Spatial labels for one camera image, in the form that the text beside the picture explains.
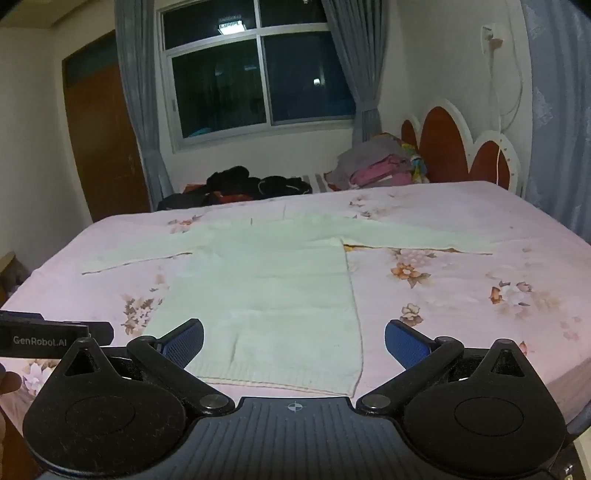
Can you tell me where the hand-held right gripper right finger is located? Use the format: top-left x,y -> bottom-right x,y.
358,319 -> 541,415

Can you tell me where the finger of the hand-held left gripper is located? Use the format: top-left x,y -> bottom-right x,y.
88,322 -> 115,346

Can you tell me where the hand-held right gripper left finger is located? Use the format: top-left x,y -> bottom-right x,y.
42,318 -> 236,416

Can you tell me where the white knitted sweater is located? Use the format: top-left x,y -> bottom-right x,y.
81,210 -> 492,398

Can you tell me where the pile of black clothes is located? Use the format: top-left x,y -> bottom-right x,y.
205,165 -> 315,204

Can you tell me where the pile of pink grey clothes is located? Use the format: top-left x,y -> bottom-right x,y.
331,135 -> 411,188

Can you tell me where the person's left hand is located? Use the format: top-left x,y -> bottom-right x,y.
0,362 -> 23,398

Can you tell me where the brown wooden furniture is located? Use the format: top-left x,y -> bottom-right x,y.
0,251 -> 31,305

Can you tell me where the pink floral bed sheet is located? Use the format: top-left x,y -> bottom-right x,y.
0,180 -> 591,435

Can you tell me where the black bag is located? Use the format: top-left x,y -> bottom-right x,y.
157,191 -> 208,212

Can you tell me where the red garment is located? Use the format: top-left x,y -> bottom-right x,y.
184,184 -> 252,206

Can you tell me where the pink folded garment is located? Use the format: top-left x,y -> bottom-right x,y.
348,154 -> 415,188

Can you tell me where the colourful patterned cloth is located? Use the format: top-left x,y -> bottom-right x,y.
401,142 -> 429,184

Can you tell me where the grey striped cloth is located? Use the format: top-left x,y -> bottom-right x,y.
302,172 -> 343,193

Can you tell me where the brown wooden door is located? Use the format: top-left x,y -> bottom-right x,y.
62,30 -> 153,222

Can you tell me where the red and white headboard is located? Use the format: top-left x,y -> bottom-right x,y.
400,97 -> 525,197

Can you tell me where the grey blue curtain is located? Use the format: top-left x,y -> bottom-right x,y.
321,0 -> 384,144
113,0 -> 174,213

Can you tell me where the white framed window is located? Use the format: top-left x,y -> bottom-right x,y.
159,0 -> 358,153

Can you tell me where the blue patterned drape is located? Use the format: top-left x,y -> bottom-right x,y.
524,0 -> 591,236

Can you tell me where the white cable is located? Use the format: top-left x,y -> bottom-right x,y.
485,8 -> 526,195

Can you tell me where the white wall charger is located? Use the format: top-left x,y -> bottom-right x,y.
480,23 -> 504,49

